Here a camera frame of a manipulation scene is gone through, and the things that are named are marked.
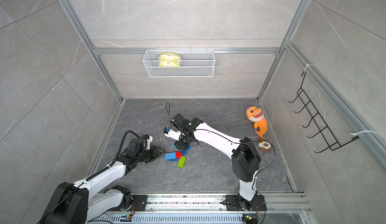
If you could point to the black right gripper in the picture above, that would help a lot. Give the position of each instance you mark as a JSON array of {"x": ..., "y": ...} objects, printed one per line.
[{"x": 180, "y": 146}]

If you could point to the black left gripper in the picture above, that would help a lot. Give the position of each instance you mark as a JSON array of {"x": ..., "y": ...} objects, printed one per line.
[{"x": 155, "y": 152}]

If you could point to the blue long lego brick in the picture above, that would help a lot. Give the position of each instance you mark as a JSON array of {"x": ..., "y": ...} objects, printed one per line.
[{"x": 171, "y": 156}]

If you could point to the red lego brick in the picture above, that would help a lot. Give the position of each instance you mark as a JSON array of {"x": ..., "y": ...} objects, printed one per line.
[{"x": 178, "y": 154}]

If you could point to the green lego brick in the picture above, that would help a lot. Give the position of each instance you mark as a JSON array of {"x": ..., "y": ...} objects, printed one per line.
[{"x": 181, "y": 161}]

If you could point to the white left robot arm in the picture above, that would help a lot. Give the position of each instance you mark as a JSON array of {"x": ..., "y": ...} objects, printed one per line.
[{"x": 84, "y": 200}]

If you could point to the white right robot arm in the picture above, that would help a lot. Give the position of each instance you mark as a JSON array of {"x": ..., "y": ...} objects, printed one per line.
[{"x": 245, "y": 159}]

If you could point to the orange shark plush toy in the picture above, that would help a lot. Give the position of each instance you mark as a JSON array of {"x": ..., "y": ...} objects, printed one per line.
[{"x": 255, "y": 114}]

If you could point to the yellow packet in basket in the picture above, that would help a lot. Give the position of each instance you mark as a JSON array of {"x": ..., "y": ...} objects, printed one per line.
[{"x": 169, "y": 60}]

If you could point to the small brown white plush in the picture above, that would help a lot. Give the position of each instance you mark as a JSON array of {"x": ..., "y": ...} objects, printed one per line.
[{"x": 265, "y": 145}]

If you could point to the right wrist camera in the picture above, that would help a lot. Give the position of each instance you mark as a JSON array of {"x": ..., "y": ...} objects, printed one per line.
[{"x": 178, "y": 128}]

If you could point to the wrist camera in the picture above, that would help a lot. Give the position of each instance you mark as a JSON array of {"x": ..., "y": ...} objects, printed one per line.
[
  {"x": 178, "y": 128},
  {"x": 139, "y": 146}
]

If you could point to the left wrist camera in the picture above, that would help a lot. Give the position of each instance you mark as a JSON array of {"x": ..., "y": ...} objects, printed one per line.
[{"x": 139, "y": 146}]

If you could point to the white wire mesh basket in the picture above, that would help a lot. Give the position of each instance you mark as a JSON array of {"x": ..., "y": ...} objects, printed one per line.
[{"x": 183, "y": 63}]

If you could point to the metal base rail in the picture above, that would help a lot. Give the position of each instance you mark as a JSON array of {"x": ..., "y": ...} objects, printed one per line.
[{"x": 208, "y": 208}]

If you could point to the black wire hook rack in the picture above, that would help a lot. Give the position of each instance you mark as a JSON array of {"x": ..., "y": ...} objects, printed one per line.
[{"x": 316, "y": 119}]

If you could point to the aluminium frame rail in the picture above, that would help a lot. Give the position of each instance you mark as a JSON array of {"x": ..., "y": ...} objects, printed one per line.
[{"x": 77, "y": 25}]

